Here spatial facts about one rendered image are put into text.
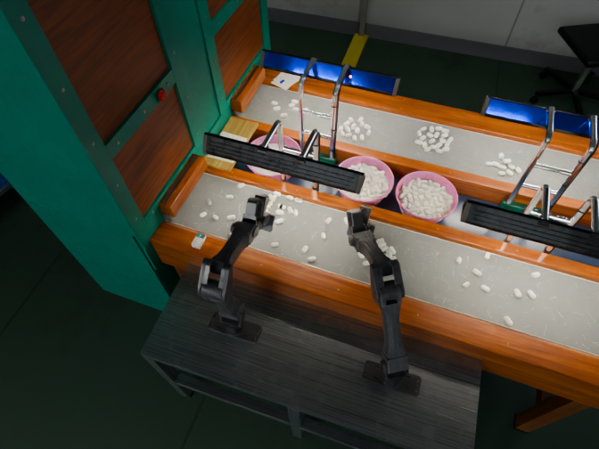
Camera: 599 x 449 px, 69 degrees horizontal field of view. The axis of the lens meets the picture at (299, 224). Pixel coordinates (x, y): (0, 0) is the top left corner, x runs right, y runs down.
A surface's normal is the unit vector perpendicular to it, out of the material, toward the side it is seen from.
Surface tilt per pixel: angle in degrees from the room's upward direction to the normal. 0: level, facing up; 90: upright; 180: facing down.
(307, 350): 0
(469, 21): 90
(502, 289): 0
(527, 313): 0
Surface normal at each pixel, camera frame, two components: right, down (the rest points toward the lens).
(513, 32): -0.32, 0.78
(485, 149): -0.02, -0.57
